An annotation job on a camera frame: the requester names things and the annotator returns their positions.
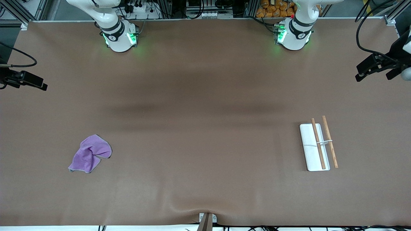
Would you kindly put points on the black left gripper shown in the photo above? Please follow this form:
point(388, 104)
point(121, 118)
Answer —
point(395, 51)

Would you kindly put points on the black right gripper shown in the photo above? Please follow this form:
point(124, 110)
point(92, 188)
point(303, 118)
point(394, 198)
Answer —
point(4, 76)

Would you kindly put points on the purple microfibre towel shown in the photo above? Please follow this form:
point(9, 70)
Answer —
point(88, 157)

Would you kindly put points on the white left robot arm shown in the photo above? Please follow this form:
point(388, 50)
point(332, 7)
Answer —
point(297, 32)

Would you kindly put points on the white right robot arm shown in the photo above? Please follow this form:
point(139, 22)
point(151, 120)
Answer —
point(115, 30)

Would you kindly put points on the white towel rack wooden bars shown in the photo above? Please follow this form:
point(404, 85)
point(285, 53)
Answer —
point(313, 154)

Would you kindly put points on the white power strip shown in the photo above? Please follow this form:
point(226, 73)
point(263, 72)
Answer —
point(141, 9)

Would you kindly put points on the brown table cover mat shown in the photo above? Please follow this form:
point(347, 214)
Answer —
point(205, 106)

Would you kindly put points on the aluminium frame profile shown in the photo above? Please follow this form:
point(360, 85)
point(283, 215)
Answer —
point(393, 14)
point(19, 12)

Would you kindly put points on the aluminium camera mount pole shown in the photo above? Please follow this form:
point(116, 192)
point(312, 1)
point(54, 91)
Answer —
point(205, 223)

